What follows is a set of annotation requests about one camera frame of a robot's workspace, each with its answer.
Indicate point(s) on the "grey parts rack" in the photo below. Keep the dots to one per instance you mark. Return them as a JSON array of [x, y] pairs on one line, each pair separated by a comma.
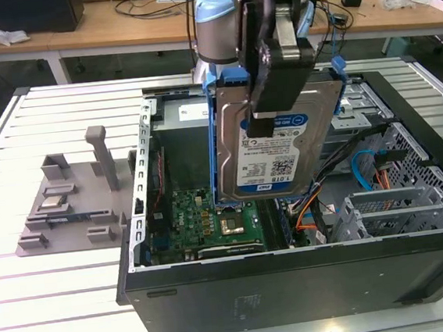
[[75, 233]]

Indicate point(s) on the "large black box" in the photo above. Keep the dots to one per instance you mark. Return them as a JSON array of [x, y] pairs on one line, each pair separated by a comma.
[[18, 13]]

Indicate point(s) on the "black graphics card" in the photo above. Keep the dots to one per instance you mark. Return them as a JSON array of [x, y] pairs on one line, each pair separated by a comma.
[[229, 250]]

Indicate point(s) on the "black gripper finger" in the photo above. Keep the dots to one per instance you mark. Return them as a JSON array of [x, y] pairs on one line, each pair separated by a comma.
[[254, 53]]

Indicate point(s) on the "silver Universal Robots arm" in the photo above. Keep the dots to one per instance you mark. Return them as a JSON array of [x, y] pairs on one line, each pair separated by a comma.
[[217, 37]]

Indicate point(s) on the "black RAM slot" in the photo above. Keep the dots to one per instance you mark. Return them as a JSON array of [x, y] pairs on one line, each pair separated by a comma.
[[268, 224]]

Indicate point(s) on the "RAM stick with blue label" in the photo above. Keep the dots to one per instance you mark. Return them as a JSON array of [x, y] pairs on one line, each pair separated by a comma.
[[77, 218]]

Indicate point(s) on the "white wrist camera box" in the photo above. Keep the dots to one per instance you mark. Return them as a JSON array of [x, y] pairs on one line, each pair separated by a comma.
[[284, 85]]

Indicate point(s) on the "grey power supply unit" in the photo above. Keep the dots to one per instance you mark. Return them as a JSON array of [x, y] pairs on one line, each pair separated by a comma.
[[183, 154]]

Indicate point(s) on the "grey metal disk bay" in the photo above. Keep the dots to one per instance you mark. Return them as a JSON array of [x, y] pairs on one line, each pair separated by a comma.
[[362, 121]]

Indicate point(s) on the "CPU socket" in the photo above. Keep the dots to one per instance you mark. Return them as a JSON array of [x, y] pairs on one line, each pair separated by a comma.
[[233, 226]]

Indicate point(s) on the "crumpled white paper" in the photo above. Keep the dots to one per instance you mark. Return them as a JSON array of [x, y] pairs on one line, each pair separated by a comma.
[[6, 35]]

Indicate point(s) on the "silver CPU chip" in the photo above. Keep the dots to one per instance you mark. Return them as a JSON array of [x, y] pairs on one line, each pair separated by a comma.
[[55, 202]]

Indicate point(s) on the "hard disk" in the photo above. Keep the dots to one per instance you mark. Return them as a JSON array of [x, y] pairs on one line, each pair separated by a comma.
[[283, 160]]

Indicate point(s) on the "green motherboard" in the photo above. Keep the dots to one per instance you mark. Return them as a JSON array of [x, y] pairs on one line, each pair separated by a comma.
[[195, 223]]

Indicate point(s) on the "black open PC case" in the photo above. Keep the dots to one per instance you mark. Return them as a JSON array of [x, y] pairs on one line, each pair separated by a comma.
[[296, 288]]

